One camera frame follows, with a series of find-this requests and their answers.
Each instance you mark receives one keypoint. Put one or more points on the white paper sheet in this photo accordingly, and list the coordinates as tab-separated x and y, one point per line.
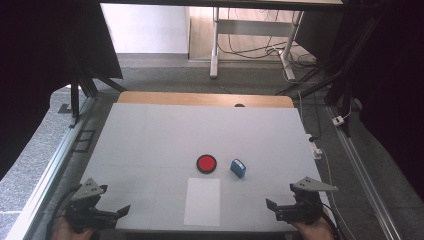
202	201

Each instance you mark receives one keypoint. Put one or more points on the round red ink pad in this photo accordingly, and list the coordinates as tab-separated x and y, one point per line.
206	163

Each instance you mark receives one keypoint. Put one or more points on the person's right hand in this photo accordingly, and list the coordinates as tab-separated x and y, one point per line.
315	231

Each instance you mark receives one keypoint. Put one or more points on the white power strip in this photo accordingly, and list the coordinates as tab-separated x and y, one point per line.
315	150

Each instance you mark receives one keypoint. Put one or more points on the aluminium rail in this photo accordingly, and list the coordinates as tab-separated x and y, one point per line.
50	173
360	173

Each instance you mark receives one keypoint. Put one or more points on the black metal stand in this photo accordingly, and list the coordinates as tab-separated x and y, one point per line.
75	96

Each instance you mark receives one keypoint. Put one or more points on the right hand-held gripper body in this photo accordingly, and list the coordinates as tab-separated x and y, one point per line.
305	208

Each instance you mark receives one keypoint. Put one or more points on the blue stamp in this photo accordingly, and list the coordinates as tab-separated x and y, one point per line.
238	168

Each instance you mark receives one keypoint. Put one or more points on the wooden table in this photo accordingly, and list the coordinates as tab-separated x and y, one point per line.
186	99

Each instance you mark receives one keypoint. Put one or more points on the white desk frame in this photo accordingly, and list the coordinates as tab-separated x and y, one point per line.
253	28

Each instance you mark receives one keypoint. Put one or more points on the white table mat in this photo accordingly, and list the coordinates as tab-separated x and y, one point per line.
160	140

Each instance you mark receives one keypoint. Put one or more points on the black curtain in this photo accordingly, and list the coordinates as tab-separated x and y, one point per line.
40	50
390	66

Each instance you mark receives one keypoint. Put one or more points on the small white adapter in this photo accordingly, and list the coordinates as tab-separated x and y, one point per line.
338	120

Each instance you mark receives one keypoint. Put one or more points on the person's left hand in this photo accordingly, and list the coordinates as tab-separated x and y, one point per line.
66	234

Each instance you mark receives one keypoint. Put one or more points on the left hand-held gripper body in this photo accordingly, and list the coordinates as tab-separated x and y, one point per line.
83	210

